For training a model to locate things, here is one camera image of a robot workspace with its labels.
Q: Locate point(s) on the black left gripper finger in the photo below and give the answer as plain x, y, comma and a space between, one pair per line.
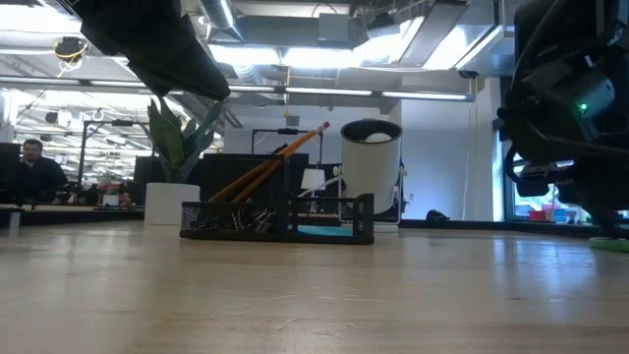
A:
191, 69

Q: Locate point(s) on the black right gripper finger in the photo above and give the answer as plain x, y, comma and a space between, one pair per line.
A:
611, 221

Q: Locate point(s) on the black pen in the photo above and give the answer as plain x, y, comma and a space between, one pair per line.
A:
282, 149

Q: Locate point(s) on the black mesh desk organizer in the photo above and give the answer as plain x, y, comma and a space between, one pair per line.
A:
221, 218

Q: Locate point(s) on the black binder clip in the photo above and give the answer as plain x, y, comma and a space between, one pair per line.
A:
206, 223
243, 220
265, 220

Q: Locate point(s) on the blue sticky note pad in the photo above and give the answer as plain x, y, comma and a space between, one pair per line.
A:
324, 230

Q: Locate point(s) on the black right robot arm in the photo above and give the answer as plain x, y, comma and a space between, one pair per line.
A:
550, 49

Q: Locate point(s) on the blue bin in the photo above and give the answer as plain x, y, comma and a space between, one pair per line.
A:
559, 215

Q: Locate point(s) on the red bin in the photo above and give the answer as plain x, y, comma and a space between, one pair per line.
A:
538, 216

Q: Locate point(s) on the green plant in white pot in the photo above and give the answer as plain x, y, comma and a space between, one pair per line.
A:
172, 147

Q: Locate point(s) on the black background monitor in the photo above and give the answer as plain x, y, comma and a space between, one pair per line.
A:
147, 169
10, 172

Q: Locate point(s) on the black background stand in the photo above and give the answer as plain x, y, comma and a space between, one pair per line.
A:
84, 147

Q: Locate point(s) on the white lamp shade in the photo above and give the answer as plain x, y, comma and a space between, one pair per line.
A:
313, 179

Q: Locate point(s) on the black bag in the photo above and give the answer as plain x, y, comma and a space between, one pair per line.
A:
437, 215

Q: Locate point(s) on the person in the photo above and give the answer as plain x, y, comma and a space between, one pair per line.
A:
39, 172

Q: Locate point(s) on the white ball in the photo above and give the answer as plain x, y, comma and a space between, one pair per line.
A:
377, 137

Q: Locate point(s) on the white cylinder with black rim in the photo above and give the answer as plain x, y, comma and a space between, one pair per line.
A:
371, 172

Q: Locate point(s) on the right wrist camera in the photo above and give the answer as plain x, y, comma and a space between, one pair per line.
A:
545, 174

